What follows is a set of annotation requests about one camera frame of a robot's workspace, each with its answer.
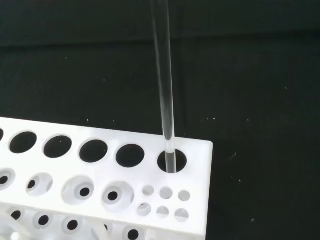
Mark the white test tube rack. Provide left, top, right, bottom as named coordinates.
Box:
left=0, top=116, right=214, bottom=240

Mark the black bench cloth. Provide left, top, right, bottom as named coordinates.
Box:
left=0, top=0, right=320, bottom=240

